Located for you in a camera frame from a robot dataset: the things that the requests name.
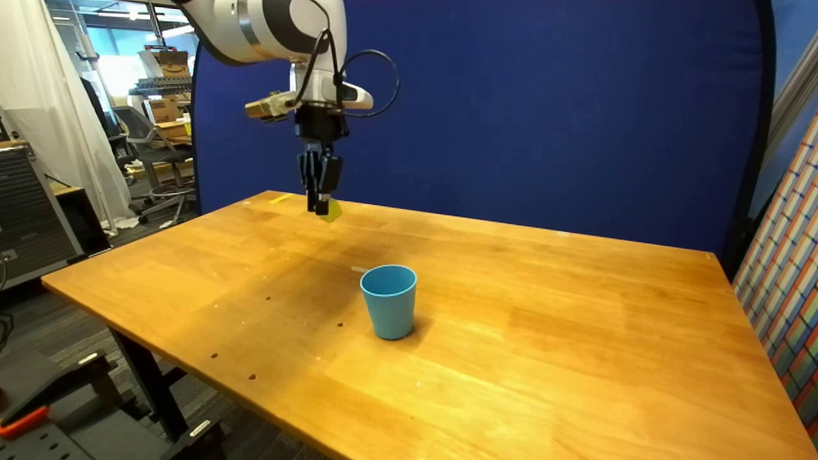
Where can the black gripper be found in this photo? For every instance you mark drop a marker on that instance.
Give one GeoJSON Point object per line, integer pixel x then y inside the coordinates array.
{"type": "Point", "coordinates": [321, 123]}

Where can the yellow block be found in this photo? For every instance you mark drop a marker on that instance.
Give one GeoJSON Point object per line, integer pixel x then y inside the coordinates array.
{"type": "Point", "coordinates": [333, 213]}

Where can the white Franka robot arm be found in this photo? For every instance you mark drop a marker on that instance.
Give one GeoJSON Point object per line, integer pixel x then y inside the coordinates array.
{"type": "Point", "coordinates": [258, 29]}

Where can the blue plastic cup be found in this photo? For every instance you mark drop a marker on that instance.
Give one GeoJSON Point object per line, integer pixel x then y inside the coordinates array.
{"type": "Point", "coordinates": [390, 305]}

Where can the yellow tape strip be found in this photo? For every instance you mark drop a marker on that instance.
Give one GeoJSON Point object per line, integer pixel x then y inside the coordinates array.
{"type": "Point", "coordinates": [281, 200]}

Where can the shelf rack with boxes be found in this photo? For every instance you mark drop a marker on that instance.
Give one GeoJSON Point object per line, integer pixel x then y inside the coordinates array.
{"type": "Point", "coordinates": [167, 112]}

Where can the blue fabric backdrop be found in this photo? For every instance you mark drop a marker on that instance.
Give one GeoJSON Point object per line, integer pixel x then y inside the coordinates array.
{"type": "Point", "coordinates": [553, 112]}

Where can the black table leg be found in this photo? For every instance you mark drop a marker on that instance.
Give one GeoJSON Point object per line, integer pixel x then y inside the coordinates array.
{"type": "Point", "coordinates": [155, 384]}

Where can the white curtain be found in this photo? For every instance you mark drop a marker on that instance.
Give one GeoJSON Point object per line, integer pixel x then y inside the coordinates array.
{"type": "Point", "coordinates": [61, 103]}

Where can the black equipment cabinet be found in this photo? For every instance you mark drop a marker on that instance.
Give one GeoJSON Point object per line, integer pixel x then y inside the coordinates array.
{"type": "Point", "coordinates": [34, 213]}

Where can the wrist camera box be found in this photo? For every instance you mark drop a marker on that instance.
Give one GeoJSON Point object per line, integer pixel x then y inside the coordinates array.
{"type": "Point", "coordinates": [269, 105]}

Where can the colourful patterned wall panel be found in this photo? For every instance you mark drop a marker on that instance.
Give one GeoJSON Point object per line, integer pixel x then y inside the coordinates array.
{"type": "Point", "coordinates": [789, 283]}

